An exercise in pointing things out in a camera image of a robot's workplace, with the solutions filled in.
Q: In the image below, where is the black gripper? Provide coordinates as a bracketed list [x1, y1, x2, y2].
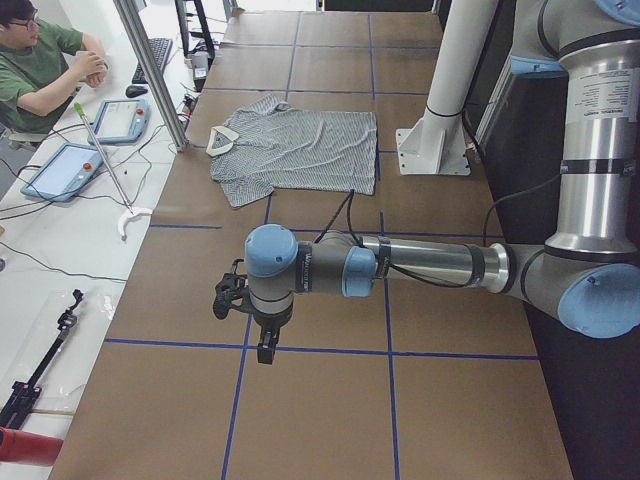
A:
[254, 310, 291, 364]

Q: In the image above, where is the striped polo shirt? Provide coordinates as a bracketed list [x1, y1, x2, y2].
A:
[206, 94, 377, 208]

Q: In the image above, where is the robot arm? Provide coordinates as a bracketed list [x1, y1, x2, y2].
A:
[213, 1, 639, 364]

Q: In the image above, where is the reacher grabber stick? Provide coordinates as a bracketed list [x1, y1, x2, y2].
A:
[74, 102, 153, 242]

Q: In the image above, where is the black tripod stick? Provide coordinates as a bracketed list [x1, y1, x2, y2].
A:
[1, 289, 84, 430]

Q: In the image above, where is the red cylinder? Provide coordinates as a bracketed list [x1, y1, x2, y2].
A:
[0, 427, 64, 466]

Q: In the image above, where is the near teach pendant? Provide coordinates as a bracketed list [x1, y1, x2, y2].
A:
[21, 143, 103, 202]

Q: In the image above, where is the teach pendant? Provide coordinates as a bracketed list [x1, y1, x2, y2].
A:
[21, 143, 103, 202]
[91, 98, 150, 145]

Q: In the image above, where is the far teach pendant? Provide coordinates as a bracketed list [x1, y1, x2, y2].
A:
[91, 98, 150, 145]

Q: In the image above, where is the black computer mouse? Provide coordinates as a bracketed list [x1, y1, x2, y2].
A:
[125, 84, 148, 98]

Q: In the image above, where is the black keyboard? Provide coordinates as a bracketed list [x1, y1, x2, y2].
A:
[131, 37, 174, 85]

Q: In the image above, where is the seated person green shirt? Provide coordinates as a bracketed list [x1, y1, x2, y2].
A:
[1, 1, 108, 134]

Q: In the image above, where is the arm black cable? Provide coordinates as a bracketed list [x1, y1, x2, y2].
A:
[313, 188, 566, 289]

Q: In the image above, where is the white mounting pedestal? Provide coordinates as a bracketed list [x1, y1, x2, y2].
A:
[396, 0, 498, 176]

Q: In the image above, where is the aluminium frame post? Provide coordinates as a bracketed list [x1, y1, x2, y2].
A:
[113, 0, 188, 152]

